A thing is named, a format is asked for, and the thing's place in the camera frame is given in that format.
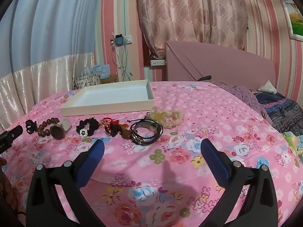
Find framed wall picture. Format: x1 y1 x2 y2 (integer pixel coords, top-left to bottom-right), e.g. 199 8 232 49
281 0 303 41

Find person's left hand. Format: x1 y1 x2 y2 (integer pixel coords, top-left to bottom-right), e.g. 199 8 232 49
0 157 19 214

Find brown wooden bead bracelet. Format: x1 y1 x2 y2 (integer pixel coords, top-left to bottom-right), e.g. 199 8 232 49
37 118 59 138

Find dark blue patterned blanket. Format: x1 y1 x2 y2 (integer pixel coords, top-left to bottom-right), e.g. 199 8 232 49
254 91 303 136

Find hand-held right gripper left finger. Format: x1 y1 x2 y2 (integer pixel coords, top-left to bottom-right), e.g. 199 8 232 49
26 139 105 227

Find black hair claw clip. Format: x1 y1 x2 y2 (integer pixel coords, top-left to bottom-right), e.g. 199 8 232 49
25 119 36 134

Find pale blue curtain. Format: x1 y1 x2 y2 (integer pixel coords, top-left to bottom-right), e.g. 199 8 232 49
0 0 105 81

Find pink headboard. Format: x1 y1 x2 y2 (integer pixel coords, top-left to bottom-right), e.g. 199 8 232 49
165 40 277 88

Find black and white patterned bag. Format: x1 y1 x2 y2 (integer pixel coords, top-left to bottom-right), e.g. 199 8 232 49
73 74 102 91

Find hanging charging cables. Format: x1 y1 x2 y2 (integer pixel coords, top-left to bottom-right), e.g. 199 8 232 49
111 33 133 81

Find light blue box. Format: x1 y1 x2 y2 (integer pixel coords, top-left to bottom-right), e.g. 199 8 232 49
92 64 111 79

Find white shallow tray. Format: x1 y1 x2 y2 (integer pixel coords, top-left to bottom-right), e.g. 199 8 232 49
61 79 155 117

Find cream satin curtain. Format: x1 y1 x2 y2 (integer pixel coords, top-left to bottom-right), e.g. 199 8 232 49
0 52 96 131

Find green and yellow cloth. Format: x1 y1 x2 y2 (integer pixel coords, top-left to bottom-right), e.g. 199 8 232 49
281 131 303 157

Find watch with white strap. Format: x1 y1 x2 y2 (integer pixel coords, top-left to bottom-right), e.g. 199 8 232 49
49 117 72 140

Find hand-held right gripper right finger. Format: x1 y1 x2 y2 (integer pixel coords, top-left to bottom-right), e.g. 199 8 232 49
199 138 278 227

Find black bead bracelet with charm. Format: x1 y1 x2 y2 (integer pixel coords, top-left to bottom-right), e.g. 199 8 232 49
76 117 100 138

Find brown cardboard box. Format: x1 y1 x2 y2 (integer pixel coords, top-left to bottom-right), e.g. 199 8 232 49
101 74 119 85

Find white cloth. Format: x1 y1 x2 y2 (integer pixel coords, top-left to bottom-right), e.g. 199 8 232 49
257 80 278 94

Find purple polka dot cloth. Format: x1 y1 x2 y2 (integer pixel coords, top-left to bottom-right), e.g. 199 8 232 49
212 81 269 122

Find cream scrunchie with yellow flower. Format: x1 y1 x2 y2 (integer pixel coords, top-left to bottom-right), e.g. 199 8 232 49
149 107 184 129

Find pink patterned curtain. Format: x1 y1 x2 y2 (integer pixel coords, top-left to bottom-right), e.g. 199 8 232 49
134 0 249 58

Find black leather cord bracelet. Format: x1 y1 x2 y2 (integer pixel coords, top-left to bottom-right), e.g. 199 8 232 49
128 113 164 145

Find amber pendant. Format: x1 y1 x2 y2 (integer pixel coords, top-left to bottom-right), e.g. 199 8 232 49
111 123 131 139

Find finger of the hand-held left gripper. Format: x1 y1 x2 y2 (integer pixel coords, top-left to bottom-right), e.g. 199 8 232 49
0 125 24 154

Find red cord bracelet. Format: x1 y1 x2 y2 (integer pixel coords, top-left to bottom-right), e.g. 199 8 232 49
100 117 119 136

